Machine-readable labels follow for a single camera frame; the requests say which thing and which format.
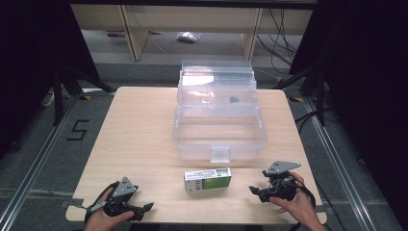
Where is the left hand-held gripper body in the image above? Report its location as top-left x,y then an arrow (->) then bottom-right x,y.
103,175 -> 144,222

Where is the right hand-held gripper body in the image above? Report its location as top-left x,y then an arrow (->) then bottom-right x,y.
260,160 -> 302,203

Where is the green and white carton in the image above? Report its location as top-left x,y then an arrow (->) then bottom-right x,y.
183,167 -> 233,193

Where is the clear plastic storage box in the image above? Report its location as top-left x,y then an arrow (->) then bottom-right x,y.
171,59 -> 268,164

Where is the person's right hand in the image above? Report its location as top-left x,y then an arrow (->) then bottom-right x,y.
268,170 -> 327,231

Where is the person's left hand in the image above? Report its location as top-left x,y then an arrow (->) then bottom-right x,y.
83,187 -> 136,231

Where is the black metal stand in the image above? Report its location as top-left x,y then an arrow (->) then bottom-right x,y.
272,61 -> 331,127
47,64 -> 116,127

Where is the black curtain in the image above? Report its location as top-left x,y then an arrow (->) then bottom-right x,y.
288,0 -> 408,231
0,0 -> 100,162

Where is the crumpled clear plastic bag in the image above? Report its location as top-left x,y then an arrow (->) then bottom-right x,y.
176,31 -> 202,43

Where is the light wooden shelf unit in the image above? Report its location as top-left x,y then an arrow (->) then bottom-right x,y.
69,4 -> 314,62

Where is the black wrist strap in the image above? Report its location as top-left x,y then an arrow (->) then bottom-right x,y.
84,180 -> 120,225
296,182 -> 318,211

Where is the aluminium floor rail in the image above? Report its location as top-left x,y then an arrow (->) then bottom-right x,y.
0,92 -> 81,231
302,95 -> 378,231

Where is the black cables bundle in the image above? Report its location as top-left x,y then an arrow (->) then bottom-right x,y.
255,9 -> 299,66

